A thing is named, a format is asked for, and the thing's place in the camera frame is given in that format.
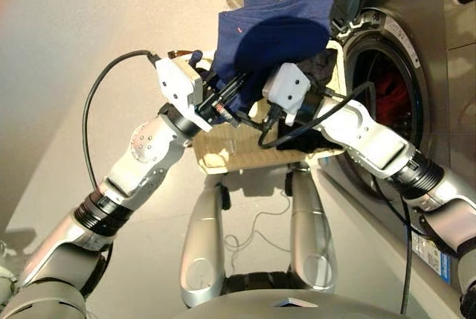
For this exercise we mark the navy blue garment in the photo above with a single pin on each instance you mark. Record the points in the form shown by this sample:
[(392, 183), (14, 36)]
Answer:
[(275, 32)]

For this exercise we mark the white warning sticker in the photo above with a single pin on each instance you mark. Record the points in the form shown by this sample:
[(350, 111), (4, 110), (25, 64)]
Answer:
[(401, 40)]

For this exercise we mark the grey washing machine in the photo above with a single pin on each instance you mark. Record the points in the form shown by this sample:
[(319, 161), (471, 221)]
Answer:
[(446, 92)]

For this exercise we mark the grey robot torso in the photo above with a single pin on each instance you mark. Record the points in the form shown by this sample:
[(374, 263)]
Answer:
[(290, 309)]

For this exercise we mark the silver robot leg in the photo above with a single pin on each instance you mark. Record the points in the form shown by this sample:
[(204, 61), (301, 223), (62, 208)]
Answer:
[(312, 237), (202, 244)]

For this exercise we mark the orange garment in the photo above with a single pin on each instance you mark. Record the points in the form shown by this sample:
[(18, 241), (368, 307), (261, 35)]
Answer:
[(390, 96)]

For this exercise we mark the pale woven basket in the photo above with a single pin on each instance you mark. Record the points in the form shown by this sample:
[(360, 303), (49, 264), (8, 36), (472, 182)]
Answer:
[(230, 148)]

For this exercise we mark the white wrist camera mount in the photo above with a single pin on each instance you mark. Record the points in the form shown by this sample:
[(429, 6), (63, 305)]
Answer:
[(288, 86), (173, 81)]

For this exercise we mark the black garment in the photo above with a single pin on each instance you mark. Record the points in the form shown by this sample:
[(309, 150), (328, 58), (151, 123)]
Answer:
[(320, 66)]

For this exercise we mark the black robot pelvis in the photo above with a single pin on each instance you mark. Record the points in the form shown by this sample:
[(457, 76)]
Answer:
[(260, 280)]

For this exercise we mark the blue white energy label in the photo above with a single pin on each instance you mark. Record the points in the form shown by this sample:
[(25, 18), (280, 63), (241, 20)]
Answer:
[(431, 257)]

